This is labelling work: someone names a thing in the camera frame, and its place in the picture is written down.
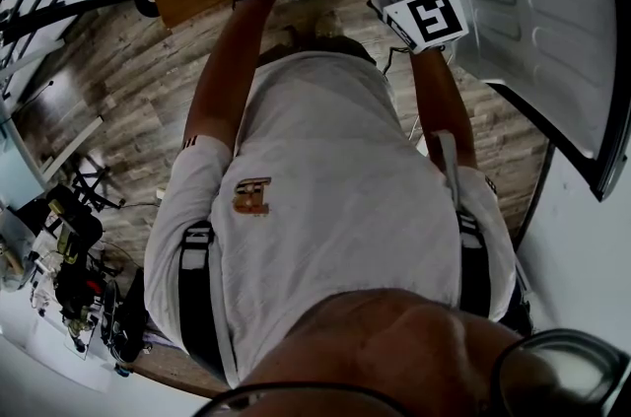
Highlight person's left forearm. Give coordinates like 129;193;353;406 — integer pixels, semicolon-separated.
183;0;282;155

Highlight person's right forearm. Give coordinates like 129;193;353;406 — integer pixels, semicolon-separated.
407;44;478;170

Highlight person's shoe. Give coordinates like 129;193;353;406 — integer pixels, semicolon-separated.
313;9;343;39

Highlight person's dark trousers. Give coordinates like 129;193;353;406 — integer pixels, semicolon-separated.
255;33;379;69

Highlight white fridge door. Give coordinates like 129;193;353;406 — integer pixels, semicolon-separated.
414;0;631;203

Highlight person's white t-shirt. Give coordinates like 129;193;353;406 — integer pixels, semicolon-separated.
143;49;518;389

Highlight black tripod stand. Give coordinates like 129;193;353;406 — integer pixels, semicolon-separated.
68;157;124;214

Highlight person's face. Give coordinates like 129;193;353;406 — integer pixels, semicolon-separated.
235;287;631;417

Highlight black-framed glasses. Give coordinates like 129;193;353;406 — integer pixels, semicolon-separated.
192;327;631;417

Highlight thin black cable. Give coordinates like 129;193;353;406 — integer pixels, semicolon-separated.
381;43;412;77

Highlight grey webbing strap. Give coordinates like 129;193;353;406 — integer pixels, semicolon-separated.
431;129;463;211

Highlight black harness strap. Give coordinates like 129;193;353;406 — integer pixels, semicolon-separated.
454;206;494;319
177;221;229;382

